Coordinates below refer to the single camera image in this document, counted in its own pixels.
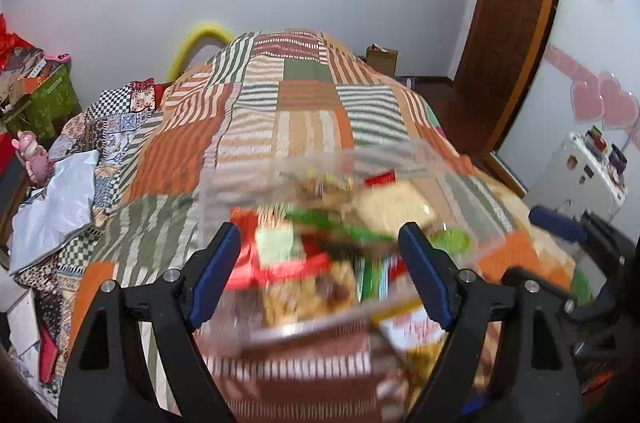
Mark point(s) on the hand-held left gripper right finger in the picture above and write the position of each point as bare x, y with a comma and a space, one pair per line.
427, 278

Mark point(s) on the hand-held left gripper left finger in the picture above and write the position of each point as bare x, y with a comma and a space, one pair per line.
215, 278

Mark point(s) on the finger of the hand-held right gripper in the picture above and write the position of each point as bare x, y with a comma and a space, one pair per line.
557, 223
552, 290

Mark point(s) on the red snack packet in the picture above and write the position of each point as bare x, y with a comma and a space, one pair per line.
247, 253

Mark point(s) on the green jelly cup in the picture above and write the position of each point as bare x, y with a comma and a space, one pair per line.
452, 243

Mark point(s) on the yellow snack packet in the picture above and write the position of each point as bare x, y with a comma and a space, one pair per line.
417, 343

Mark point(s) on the clear biscuit packet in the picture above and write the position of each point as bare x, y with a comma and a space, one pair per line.
390, 203

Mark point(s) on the orange puffs snack bag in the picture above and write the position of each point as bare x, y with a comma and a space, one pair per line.
300, 303

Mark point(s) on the clear plastic container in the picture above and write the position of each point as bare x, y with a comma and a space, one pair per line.
470, 198

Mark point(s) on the green snack packet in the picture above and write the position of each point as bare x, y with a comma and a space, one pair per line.
340, 224

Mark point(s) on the white fridge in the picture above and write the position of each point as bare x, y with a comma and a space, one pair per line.
570, 183

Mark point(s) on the checkered patchwork quilt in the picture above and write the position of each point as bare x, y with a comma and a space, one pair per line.
115, 113

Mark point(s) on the striped patchwork bedspread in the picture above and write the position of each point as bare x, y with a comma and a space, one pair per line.
300, 103

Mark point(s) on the white books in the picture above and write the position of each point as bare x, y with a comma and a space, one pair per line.
20, 318

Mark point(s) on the brown wooden door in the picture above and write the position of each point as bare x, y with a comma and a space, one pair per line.
510, 28

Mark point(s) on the pink plush toy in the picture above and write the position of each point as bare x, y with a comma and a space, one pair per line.
32, 155

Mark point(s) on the brown paper bag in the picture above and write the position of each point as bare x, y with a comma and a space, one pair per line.
382, 60

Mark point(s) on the green storage box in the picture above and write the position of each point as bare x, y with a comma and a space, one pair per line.
50, 103

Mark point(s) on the red box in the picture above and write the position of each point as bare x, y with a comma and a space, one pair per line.
7, 153

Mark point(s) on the pile of cardboard clutter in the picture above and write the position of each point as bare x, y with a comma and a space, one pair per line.
27, 68

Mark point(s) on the red plastic bag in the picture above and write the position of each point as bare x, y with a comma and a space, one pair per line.
7, 40

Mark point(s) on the pink wall stickers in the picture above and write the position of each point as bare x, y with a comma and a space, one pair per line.
605, 103

